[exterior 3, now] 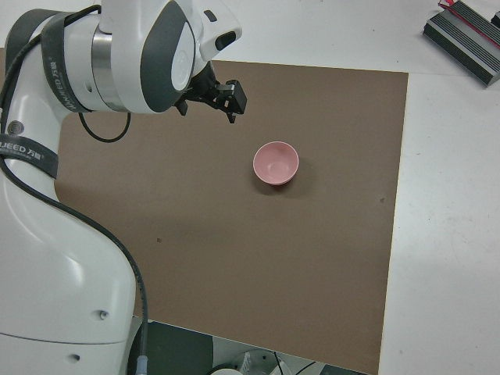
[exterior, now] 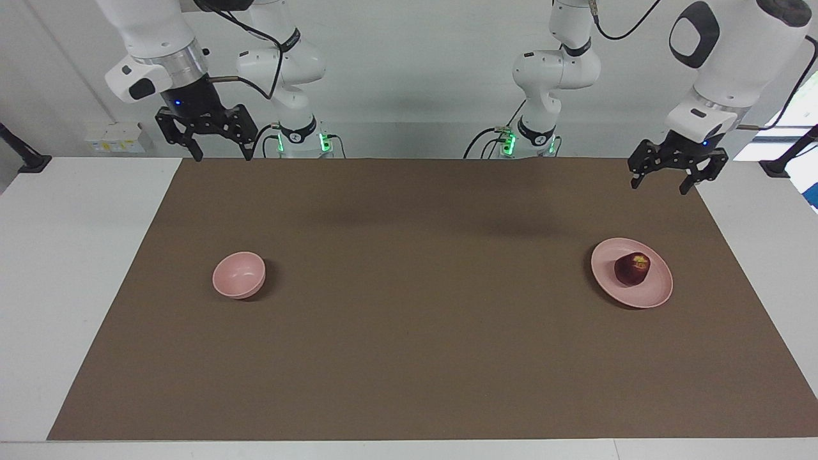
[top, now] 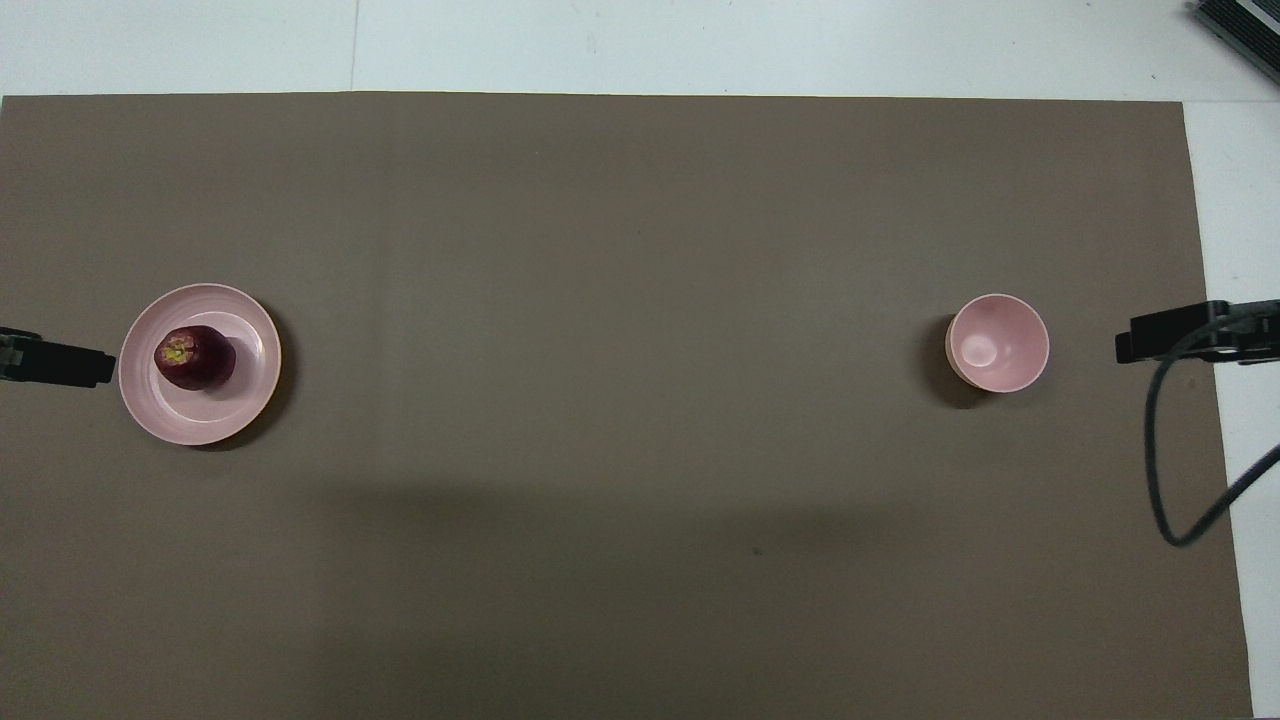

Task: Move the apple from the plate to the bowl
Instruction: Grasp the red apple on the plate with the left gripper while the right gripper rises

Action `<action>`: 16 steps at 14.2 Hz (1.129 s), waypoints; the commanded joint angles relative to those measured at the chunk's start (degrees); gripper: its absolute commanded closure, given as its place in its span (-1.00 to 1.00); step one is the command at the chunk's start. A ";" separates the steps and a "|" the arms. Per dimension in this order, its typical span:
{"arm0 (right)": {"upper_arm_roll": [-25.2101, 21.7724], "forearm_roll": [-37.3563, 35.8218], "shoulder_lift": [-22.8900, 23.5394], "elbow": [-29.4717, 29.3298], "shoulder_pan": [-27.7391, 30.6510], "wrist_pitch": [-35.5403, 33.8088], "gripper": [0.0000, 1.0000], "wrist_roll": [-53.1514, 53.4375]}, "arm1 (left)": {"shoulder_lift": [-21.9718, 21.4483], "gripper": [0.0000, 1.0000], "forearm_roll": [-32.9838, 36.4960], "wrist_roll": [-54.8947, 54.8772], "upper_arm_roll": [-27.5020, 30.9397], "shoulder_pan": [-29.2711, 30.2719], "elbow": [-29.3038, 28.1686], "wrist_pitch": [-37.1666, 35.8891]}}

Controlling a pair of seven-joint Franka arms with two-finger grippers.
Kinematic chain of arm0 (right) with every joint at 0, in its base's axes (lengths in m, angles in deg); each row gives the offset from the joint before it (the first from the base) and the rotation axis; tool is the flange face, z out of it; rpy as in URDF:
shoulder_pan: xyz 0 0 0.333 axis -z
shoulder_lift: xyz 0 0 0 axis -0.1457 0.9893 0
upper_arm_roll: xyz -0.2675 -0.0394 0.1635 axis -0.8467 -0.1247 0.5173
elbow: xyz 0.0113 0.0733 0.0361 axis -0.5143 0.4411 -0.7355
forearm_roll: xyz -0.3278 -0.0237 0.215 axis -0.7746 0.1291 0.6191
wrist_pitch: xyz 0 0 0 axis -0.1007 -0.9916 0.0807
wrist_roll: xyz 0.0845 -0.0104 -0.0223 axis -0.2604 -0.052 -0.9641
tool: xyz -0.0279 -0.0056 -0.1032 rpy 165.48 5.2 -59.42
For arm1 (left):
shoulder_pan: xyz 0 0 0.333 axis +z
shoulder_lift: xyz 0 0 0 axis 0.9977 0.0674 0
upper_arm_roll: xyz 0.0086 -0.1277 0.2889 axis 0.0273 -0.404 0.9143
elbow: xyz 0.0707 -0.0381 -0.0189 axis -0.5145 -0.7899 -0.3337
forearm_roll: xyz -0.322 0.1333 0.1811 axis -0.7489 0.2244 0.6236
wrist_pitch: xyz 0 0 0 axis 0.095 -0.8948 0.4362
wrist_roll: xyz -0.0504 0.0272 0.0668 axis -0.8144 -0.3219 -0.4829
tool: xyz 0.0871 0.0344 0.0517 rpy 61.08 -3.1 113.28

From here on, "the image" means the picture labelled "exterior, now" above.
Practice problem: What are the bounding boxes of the red apple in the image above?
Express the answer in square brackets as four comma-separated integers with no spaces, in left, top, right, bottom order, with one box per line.
[614,252,651,287]

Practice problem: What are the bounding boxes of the pink plate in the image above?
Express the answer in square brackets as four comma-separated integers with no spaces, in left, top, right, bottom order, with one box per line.
[590,238,674,309]

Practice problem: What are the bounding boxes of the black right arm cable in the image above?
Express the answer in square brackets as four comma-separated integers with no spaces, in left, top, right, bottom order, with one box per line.
[195,0,286,100]

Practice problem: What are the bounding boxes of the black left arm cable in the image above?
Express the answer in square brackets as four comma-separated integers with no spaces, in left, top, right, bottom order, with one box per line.
[591,0,818,132]

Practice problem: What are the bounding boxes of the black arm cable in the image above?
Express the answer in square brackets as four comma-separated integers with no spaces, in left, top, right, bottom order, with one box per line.
[591,0,818,132]
[195,0,286,100]

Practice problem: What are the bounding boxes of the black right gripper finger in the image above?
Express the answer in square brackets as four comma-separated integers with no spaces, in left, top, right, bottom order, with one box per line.
[156,109,204,162]
[222,103,259,162]

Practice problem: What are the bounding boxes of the brown table mat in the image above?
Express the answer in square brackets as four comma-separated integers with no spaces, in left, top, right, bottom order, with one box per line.
[47,158,818,441]

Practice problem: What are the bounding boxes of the black clamp stand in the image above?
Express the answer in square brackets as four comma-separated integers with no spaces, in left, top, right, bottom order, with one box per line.
[759,125,818,178]
[0,121,52,174]

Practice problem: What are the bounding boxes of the black base cable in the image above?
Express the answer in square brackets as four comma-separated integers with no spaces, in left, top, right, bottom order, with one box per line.
[463,99,529,159]
[251,125,282,159]

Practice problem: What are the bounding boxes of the white wall socket box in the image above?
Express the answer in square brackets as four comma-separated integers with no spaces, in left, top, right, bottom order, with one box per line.
[85,121,154,154]

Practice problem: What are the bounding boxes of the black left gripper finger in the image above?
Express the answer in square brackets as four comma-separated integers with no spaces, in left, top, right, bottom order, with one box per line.
[627,140,666,190]
[679,151,729,196]

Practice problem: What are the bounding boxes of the pink bowl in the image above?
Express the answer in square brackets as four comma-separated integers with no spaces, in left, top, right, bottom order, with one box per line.
[212,251,266,300]

